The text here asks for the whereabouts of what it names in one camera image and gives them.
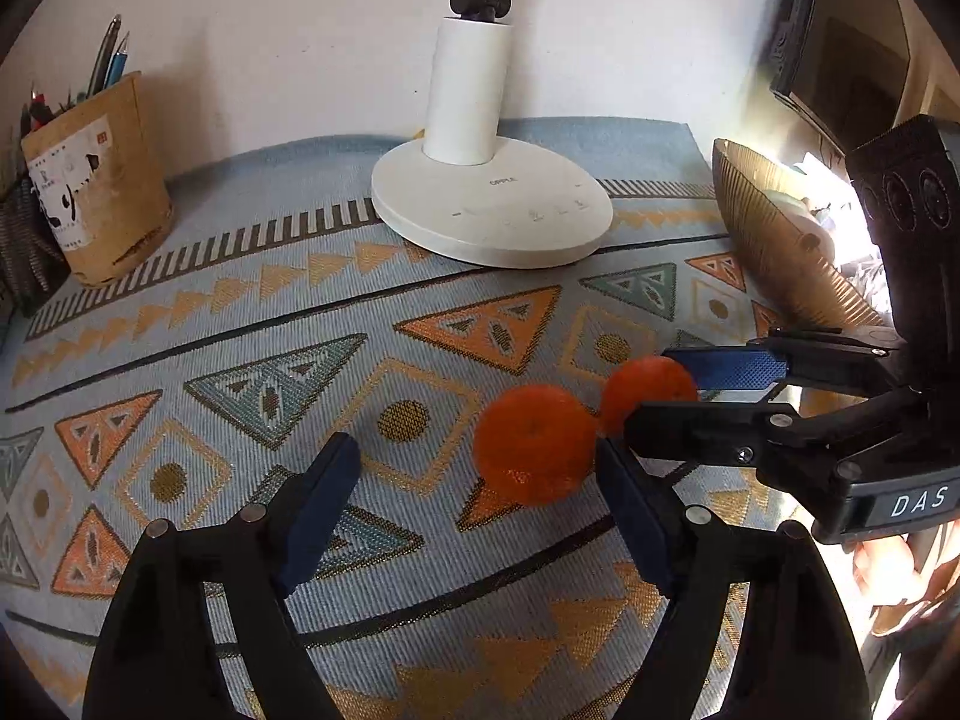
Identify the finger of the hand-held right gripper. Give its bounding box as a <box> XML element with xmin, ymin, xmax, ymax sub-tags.
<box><xmin>663</xmin><ymin>326</ymin><xmax>909</xmax><ymax>395</ymax></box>
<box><xmin>624</xmin><ymin>388</ymin><xmax>928</xmax><ymax>493</ymax></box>

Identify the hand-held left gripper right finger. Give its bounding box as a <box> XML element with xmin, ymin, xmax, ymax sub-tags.
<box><xmin>596</xmin><ymin>435</ymin><xmax>875</xmax><ymax>720</ymax></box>

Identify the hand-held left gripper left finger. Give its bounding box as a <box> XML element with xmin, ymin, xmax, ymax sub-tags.
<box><xmin>81</xmin><ymin>431</ymin><xmax>362</xmax><ymax>720</ymax></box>

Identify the small orange mandarin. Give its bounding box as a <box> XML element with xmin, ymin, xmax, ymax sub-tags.
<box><xmin>600</xmin><ymin>356</ymin><xmax>700</xmax><ymax>437</ymax></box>

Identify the golden ribbed bowl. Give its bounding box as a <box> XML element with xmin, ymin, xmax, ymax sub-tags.
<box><xmin>712</xmin><ymin>139</ymin><xmax>893</xmax><ymax>331</ymax></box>

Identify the large orange mandarin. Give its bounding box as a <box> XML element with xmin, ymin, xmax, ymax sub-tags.
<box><xmin>474</xmin><ymin>384</ymin><xmax>601</xmax><ymax>505</ymax></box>

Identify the person's right hand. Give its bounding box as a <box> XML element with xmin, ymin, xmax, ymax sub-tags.
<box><xmin>853</xmin><ymin>532</ymin><xmax>960</xmax><ymax>640</ymax></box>

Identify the patterned woven table mat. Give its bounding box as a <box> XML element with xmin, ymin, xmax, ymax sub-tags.
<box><xmin>0</xmin><ymin>116</ymin><xmax>901</xmax><ymax>720</ymax></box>

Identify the black monitor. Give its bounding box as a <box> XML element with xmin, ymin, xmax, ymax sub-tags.
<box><xmin>769</xmin><ymin>0</ymin><xmax>912</xmax><ymax>147</ymax></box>

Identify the white desk lamp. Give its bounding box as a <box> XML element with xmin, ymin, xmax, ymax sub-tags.
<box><xmin>371</xmin><ymin>0</ymin><xmax>614</xmax><ymax>269</ymax></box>

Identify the tan paper pen holder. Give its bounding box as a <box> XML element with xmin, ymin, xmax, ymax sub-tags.
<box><xmin>21</xmin><ymin>71</ymin><xmax>177</xmax><ymax>287</ymax></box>

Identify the black mesh pen holder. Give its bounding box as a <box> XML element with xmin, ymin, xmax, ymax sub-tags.
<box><xmin>0</xmin><ymin>176</ymin><xmax>72</xmax><ymax>316</ymax></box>

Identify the bunch of pens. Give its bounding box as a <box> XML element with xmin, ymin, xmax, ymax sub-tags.
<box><xmin>19</xmin><ymin>13</ymin><xmax>133</xmax><ymax>136</ymax></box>

